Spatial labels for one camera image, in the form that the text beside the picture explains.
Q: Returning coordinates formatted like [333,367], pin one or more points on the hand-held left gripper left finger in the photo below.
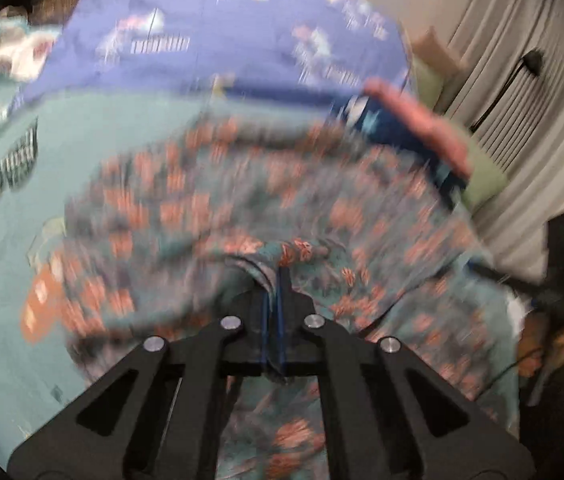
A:
[264,325]

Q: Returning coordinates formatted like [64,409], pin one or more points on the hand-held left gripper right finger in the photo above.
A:
[282,325]

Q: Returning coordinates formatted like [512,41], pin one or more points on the teal floral pants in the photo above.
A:
[272,200]

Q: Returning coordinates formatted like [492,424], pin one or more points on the person's right hand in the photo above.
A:
[536,347]

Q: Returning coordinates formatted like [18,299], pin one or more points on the grey pleated curtain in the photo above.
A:
[536,150]

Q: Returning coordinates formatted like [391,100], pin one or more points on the green pillow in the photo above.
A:
[429,85]
[484,180]

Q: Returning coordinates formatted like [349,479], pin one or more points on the pink folded garment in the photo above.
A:
[426,125]

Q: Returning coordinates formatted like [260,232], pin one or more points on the black tripod stand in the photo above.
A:
[529,62]

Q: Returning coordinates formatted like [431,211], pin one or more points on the navy star-print garment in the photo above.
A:
[376,120]

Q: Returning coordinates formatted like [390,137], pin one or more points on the beige pillow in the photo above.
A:
[436,50]

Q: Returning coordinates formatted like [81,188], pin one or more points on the blue and teal printed bedsheet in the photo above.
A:
[112,125]

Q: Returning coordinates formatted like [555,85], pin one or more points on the white teal printed cloth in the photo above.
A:
[22,52]

